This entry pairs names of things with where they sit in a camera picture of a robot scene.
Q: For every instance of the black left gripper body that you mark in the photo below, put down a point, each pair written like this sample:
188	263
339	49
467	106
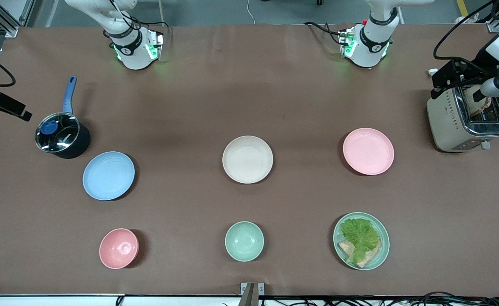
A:
475	68

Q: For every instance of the blue plate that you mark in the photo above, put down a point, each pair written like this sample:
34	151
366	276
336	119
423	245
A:
108	175

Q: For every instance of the pink plate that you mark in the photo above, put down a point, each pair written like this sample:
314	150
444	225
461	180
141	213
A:
368	151

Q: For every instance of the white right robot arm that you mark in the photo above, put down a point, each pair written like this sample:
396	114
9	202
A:
132	46

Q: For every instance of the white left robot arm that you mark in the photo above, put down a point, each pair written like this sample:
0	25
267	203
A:
370	42

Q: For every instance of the brown toast slice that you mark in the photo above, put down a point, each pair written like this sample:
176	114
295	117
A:
472	102

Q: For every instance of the glass lid with blue knob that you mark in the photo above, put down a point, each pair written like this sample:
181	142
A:
58	132

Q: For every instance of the silver toaster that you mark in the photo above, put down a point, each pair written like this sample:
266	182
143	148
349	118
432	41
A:
449	123

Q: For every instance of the pink bowl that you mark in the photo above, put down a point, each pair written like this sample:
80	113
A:
118	248

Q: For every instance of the green lettuce leaf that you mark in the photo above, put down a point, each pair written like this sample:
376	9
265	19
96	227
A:
360	236

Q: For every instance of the green plate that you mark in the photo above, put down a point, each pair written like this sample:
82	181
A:
382	248

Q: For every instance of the brown bread slice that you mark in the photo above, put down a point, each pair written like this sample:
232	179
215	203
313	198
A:
370	256

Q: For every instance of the beige plate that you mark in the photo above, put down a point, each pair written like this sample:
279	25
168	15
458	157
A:
247	159

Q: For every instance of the brown table cover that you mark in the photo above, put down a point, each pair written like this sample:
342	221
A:
249	204

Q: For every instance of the green bowl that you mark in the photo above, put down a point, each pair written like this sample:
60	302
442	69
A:
244	241

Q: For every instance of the metal bracket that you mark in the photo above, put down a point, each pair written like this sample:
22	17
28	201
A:
252	293

